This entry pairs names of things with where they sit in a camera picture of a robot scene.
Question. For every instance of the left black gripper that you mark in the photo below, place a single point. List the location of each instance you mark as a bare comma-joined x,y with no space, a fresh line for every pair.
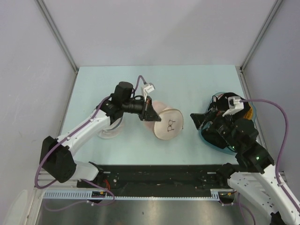
147,113

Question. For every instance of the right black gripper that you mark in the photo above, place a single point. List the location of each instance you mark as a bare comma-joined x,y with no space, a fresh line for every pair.
199,119

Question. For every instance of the pink mesh laundry bag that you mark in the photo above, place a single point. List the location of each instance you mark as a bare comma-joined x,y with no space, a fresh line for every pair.
171,123

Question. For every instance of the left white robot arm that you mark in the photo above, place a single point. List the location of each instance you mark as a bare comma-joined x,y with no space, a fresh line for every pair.
57,154

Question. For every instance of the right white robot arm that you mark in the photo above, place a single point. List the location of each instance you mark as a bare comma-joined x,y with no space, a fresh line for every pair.
277,202

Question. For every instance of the black bra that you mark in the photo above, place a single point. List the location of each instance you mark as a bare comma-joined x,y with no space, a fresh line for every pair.
220,101

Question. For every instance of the grey-trimmed mesh laundry bag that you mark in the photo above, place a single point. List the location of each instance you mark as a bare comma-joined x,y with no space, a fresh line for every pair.
112,131

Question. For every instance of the yellow garment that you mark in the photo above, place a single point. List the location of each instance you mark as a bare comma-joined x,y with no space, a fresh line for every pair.
249,114

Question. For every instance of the teal plastic basin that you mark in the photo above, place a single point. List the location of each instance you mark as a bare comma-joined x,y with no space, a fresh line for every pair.
228,123

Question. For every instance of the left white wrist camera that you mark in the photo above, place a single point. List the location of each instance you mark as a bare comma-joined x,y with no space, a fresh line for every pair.
146,89

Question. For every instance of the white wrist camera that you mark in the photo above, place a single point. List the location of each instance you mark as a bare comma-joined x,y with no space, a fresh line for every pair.
235,105
146,89

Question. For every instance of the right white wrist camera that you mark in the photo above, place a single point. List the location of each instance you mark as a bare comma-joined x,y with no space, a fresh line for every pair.
235,105

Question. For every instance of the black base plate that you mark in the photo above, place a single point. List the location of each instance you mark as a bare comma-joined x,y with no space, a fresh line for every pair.
160,180

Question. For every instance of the left aluminium frame post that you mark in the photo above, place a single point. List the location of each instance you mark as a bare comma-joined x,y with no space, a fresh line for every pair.
56,33

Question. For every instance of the aluminium frame post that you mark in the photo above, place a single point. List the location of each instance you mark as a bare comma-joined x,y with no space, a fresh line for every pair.
56,33
262,32

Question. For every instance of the right aluminium frame post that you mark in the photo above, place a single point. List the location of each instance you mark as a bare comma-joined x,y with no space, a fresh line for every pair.
262,32

